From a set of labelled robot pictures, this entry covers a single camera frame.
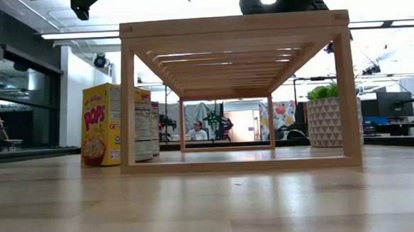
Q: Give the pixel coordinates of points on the ceiling light bar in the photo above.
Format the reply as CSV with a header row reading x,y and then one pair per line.
x,y
82,35

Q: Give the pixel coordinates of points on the wooden slatted shelf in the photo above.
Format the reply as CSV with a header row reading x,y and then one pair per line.
x,y
230,24

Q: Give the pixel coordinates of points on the black computer monitor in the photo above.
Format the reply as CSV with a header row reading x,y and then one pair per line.
x,y
394,104

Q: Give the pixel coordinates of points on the person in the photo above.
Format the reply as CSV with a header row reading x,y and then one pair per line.
x,y
197,132

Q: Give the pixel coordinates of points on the black tripod stand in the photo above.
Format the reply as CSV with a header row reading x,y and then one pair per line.
x,y
167,123

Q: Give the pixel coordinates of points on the succulent in white patterned pot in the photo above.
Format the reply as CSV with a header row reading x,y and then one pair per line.
x,y
322,124

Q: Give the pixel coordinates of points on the black office chair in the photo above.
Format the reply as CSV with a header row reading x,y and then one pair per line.
x,y
293,134

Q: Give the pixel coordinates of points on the colourful patterned cloth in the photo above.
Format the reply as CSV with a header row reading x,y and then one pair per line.
x,y
281,114

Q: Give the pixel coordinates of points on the blue box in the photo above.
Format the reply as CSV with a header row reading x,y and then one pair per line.
x,y
375,121

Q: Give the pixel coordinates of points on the black background robot arm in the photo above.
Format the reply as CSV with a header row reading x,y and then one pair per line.
x,y
221,124

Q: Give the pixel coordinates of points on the grey curtain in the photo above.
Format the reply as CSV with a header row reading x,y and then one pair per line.
x,y
199,111

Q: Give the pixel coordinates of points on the magenta cereal box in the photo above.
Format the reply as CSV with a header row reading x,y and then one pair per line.
x,y
156,133

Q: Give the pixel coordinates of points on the black round wall camera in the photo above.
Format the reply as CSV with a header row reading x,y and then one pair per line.
x,y
99,60

